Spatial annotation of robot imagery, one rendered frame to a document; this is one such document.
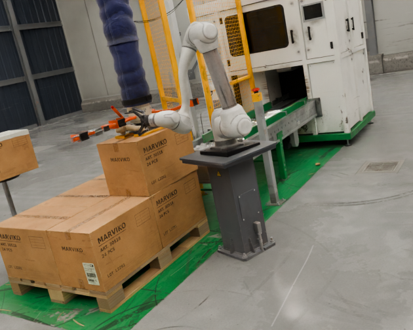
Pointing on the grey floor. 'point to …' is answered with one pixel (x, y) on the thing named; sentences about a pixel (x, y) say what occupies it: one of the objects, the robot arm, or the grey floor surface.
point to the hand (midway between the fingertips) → (129, 122)
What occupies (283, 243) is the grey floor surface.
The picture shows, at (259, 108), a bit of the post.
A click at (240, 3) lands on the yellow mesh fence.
